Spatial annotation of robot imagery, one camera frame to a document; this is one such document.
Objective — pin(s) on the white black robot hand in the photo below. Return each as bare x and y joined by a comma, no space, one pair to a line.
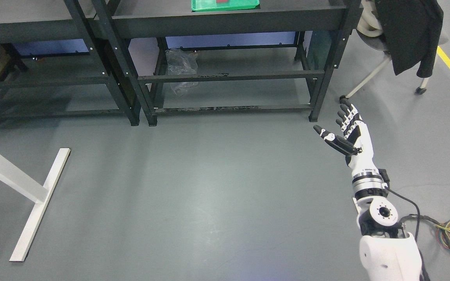
355,143

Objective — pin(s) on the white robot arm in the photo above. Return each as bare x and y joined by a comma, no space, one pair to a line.
387,251

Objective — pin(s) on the black metal shelf right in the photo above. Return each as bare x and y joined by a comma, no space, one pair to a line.
321,28

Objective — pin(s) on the black metal shelf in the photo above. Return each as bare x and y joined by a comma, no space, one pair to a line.
60,66
321,28

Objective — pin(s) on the green plastic tray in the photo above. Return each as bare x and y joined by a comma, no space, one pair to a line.
231,5

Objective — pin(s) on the black metal shelf left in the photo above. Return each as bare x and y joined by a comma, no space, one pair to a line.
60,66

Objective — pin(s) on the white chair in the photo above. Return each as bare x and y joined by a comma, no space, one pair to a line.
371,32

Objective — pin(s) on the black jacket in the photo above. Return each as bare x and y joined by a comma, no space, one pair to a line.
412,30

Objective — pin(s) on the clear plastic bag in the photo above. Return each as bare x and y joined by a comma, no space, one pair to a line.
181,62

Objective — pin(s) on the white table leg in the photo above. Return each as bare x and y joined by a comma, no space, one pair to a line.
21,182

